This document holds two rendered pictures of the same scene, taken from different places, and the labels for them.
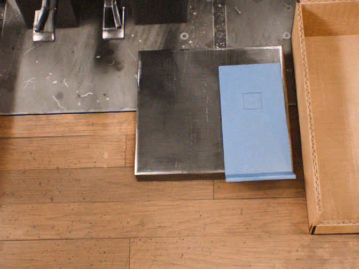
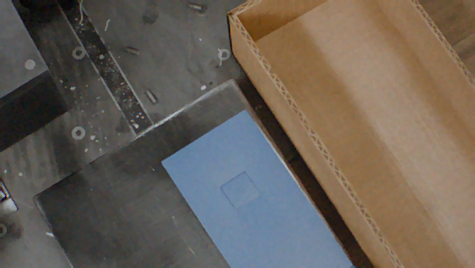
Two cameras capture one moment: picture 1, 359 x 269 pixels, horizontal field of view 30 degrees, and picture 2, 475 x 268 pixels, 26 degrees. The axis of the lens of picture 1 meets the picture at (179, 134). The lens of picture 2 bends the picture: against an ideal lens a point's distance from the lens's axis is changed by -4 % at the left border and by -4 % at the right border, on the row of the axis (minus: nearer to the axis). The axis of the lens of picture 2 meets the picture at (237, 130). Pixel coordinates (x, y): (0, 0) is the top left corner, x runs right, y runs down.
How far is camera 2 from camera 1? 0.20 m
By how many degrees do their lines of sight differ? 15
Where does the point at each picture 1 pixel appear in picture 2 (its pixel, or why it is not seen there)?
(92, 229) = not seen: outside the picture
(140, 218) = not seen: outside the picture
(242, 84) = (211, 172)
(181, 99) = (138, 241)
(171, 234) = not seen: outside the picture
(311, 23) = (257, 26)
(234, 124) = (236, 240)
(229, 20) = (128, 72)
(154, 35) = (35, 154)
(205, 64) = (139, 167)
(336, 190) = (417, 251)
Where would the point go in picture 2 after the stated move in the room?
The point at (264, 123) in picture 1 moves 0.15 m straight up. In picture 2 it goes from (276, 214) to (276, 150)
